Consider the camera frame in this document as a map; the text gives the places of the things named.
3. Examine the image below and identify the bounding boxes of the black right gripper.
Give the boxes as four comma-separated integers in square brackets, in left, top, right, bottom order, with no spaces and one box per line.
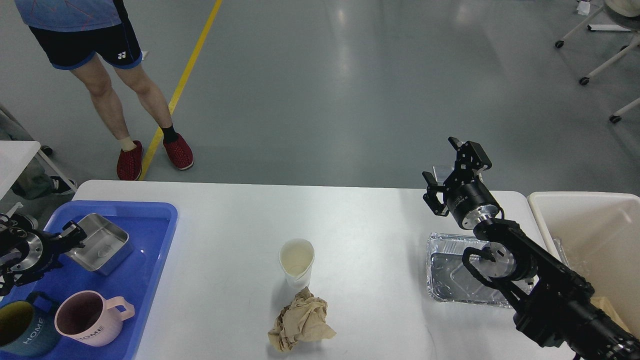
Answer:
[422,137,502,230]

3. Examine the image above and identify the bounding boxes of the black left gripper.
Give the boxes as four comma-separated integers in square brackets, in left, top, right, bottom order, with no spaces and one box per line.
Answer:
[10,220,88,287]

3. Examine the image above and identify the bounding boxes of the small stainless steel tray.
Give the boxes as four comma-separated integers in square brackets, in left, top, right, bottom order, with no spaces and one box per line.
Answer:
[65,213,134,277]

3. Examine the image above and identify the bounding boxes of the pink mug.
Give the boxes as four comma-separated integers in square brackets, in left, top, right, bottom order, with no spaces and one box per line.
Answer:
[54,291,136,347]

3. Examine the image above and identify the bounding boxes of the aluminium foil tray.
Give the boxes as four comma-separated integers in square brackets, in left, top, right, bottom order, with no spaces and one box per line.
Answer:
[426,232,512,308]

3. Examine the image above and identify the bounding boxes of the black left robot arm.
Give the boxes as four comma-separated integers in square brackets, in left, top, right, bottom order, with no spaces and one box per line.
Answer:
[0,221,88,297]

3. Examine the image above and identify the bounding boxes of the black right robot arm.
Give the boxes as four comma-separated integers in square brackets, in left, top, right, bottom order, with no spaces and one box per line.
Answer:
[422,136,640,360]

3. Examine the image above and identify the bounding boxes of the clear floor plate left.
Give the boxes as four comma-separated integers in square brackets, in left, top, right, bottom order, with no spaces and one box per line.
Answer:
[432,165,455,184]

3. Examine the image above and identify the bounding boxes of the dark blue home mug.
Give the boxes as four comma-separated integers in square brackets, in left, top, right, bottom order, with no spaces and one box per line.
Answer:
[0,291,62,357]

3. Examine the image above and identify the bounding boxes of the blue plastic tray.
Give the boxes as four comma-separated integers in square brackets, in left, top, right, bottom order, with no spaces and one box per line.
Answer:
[1,200,178,360]

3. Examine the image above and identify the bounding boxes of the white side table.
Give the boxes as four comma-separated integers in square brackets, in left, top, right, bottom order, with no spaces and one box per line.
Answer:
[0,140,78,201]

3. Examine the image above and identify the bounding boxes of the beige plastic bin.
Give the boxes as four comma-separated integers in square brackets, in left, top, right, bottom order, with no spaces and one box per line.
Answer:
[528,191,640,336]

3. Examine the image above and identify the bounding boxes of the white paper cup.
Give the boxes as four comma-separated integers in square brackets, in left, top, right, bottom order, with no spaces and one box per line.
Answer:
[278,238,315,290]

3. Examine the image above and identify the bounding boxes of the crumpled brown paper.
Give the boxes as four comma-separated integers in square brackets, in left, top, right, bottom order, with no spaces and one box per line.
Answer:
[267,286,337,353]

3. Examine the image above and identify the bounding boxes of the standing person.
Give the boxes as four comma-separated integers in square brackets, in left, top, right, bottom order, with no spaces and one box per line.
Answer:
[14,0,195,181]

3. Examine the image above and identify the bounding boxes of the white rolling chair base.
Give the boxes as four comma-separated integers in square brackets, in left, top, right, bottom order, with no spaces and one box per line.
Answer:
[555,0,640,124]

